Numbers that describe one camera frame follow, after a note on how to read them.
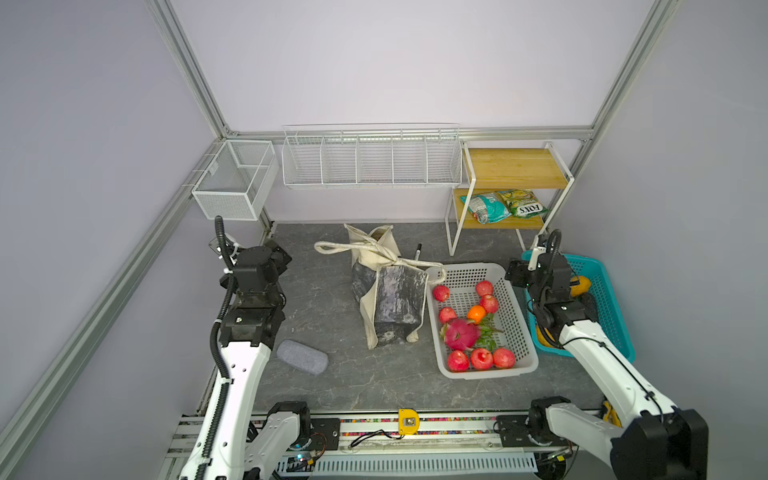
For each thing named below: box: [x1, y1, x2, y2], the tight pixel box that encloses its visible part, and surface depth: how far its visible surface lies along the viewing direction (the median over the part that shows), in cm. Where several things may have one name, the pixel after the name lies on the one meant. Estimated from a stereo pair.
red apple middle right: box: [480, 294, 499, 314], surface depth 94 cm
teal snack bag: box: [460, 192, 512, 224], surface depth 101 cm
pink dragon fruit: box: [440, 318, 481, 351], surface depth 84 cm
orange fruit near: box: [467, 305, 486, 323], surface depth 91 cm
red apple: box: [471, 348, 493, 370], surface depth 82 cm
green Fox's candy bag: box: [496, 189, 549, 218], surface depth 103 cm
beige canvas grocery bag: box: [314, 225, 447, 350], surface depth 81 cm
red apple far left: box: [432, 284, 451, 303], surface depth 98 cm
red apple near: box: [447, 350, 469, 373], surface depth 82 cm
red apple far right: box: [476, 280, 494, 296], surface depth 98 cm
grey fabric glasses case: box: [277, 339, 329, 375], surface depth 86 cm
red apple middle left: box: [439, 307, 458, 323], surface depth 91 cm
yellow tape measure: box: [398, 408, 421, 435], surface depth 76 cm
